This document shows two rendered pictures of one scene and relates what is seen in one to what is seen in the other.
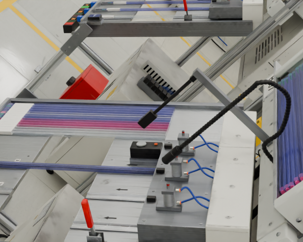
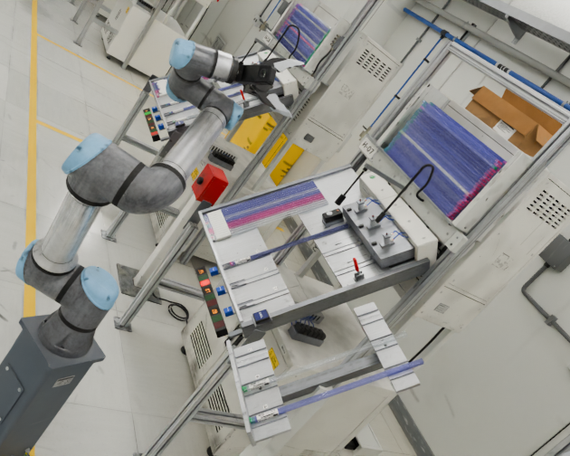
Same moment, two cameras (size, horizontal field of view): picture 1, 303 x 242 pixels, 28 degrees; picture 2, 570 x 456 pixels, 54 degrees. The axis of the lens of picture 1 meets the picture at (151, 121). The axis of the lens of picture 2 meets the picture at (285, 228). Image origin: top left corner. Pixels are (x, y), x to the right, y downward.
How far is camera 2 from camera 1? 118 cm
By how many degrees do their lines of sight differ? 25
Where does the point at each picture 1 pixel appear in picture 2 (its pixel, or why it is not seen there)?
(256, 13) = (293, 88)
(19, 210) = not seen: hidden behind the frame
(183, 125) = (328, 190)
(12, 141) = (238, 240)
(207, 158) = (376, 209)
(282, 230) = (458, 234)
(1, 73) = not seen: hidden behind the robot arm
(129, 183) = (337, 238)
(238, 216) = (427, 235)
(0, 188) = (270, 271)
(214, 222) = (420, 242)
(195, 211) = (402, 241)
